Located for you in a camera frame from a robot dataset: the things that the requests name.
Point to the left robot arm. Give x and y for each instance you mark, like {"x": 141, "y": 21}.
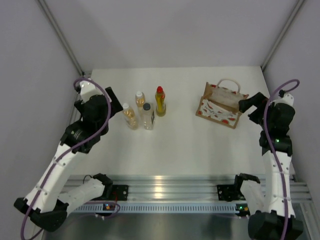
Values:
{"x": 57, "y": 170}

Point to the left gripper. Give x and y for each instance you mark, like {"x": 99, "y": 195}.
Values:
{"x": 115, "y": 107}

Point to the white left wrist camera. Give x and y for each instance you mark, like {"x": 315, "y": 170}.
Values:
{"x": 86, "y": 87}

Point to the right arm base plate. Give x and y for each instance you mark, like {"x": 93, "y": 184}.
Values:
{"x": 229, "y": 193}

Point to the red cap yellow bottle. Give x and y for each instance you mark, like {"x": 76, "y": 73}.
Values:
{"x": 160, "y": 101}

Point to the grey slotted cable duct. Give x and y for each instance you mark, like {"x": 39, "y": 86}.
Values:
{"x": 187, "y": 207}

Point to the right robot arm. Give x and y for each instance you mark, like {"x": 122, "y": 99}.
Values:
{"x": 272, "y": 216}

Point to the aluminium rail frame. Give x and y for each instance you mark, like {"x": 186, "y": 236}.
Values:
{"x": 183, "y": 87}

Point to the white cap amber bottle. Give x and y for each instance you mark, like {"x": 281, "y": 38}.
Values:
{"x": 140, "y": 100}
{"x": 130, "y": 116}

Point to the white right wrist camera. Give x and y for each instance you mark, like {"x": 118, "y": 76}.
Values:
{"x": 285, "y": 98}

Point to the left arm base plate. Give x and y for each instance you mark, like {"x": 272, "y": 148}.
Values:
{"x": 115, "y": 193}

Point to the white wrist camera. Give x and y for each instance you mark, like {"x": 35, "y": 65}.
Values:
{"x": 285, "y": 98}
{"x": 86, "y": 87}

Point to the canvas bag with watermelon print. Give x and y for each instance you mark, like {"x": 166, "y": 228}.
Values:
{"x": 220, "y": 102}

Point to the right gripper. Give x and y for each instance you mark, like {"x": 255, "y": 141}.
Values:
{"x": 257, "y": 99}

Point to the grey cap clear bottle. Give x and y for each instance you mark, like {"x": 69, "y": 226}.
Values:
{"x": 148, "y": 116}

